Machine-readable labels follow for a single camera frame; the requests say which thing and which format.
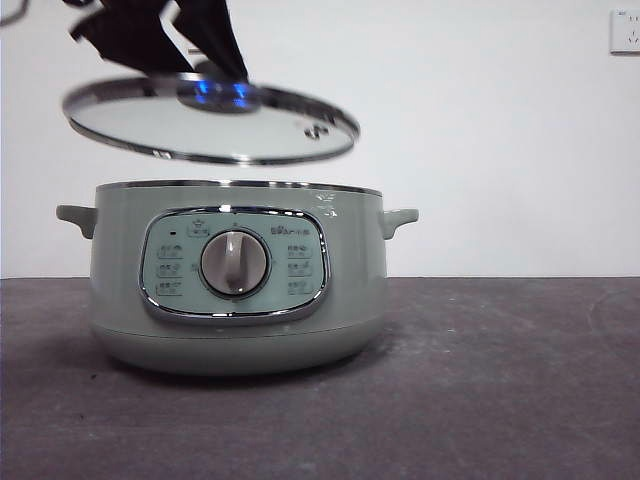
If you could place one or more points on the pale green electric cooking pot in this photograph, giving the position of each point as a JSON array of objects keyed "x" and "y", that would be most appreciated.
[{"x": 120, "y": 260}]

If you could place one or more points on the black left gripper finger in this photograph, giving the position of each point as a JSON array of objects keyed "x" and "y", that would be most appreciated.
[
  {"x": 210, "y": 30},
  {"x": 135, "y": 45}
]

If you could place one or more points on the white wall socket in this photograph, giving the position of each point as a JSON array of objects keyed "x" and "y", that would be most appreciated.
[{"x": 627, "y": 32}]

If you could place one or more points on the glass lid with green knob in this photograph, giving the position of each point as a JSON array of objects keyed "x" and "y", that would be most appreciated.
[{"x": 210, "y": 130}]

